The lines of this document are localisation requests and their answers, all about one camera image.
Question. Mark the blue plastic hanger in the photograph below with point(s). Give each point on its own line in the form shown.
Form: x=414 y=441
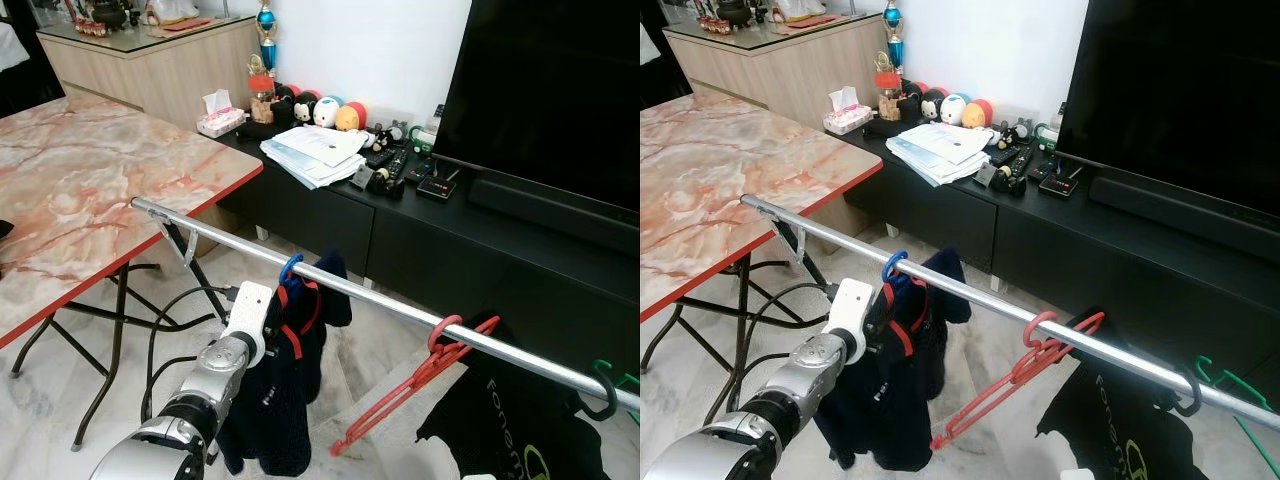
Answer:
x=887 y=268
x=285 y=272

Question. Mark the navy garment with red trim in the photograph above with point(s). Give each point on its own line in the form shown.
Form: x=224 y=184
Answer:
x=270 y=410
x=880 y=410

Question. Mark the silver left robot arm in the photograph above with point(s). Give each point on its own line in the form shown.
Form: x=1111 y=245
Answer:
x=190 y=400
x=790 y=400

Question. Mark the red plastic hanger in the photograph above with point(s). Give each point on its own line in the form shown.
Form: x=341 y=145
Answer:
x=1050 y=350
x=445 y=352

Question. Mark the green plastic hanger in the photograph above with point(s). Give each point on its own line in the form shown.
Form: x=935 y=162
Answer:
x=1225 y=378
x=605 y=368

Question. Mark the silver metal clothes rack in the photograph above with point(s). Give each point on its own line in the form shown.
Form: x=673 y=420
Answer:
x=380 y=301
x=990 y=304

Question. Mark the white paper stack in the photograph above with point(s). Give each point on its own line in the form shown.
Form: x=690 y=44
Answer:
x=315 y=150
x=940 y=148

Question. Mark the black TV cabinet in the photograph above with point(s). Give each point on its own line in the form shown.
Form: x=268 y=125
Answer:
x=440 y=260
x=1060 y=260

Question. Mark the marble pattern folding table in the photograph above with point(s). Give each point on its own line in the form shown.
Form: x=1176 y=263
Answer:
x=740 y=180
x=100 y=180

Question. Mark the pink tissue box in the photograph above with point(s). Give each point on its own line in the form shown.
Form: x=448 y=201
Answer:
x=222 y=122
x=847 y=120

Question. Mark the small black display box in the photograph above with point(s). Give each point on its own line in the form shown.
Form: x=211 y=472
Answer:
x=1062 y=182
x=437 y=187

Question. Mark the black mouse plush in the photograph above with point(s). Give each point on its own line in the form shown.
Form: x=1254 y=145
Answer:
x=305 y=110
x=931 y=107

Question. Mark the black red round plush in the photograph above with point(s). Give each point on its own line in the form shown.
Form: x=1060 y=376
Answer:
x=285 y=108
x=911 y=104

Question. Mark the white blue round plush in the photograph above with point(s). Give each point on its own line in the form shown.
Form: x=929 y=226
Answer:
x=955 y=110
x=328 y=113

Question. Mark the jar with red lid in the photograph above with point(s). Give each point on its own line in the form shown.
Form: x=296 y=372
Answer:
x=888 y=102
x=262 y=105

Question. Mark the orange round plush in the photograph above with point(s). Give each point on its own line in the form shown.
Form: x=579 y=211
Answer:
x=979 y=114
x=352 y=118

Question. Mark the black T-shirt with logo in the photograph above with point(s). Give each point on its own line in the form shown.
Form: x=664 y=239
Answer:
x=1110 y=430
x=500 y=430

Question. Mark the light wooden sideboard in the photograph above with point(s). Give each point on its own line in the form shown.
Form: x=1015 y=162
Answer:
x=160 y=80
x=790 y=75

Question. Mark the gold and blue trophy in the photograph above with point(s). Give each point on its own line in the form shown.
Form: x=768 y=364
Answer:
x=266 y=45
x=893 y=42

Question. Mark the flat red packet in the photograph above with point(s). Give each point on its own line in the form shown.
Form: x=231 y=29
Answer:
x=190 y=23
x=818 y=21

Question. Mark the black soundbar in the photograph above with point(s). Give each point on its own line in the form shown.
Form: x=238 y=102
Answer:
x=1180 y=215
x=560 y=215

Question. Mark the white porcelain statue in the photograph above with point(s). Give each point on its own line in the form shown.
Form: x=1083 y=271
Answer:
x=802 y=9
x=172 y=10

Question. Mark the black glass display cabinet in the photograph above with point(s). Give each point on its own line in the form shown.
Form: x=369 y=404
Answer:
x=35 y=70
x=665 y=60

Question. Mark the black incense censer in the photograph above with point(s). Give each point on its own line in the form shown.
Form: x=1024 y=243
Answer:
x=110 y=14
x=735 y=13

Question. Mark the black flat television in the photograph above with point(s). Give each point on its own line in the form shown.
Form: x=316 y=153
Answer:
x=1170 y=90
x=550 y=90

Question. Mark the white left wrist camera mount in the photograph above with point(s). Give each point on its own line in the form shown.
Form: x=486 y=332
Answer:
x=250 y=315
x=850 y=312

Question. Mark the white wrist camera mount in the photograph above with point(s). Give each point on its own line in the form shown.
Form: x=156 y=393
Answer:
x=250 y=315
x=1077 y=475
x=850 y=312
x=485 y=476

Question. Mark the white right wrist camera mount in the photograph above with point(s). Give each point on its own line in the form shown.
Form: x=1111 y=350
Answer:
x=485 y=476
x=1077 y=475

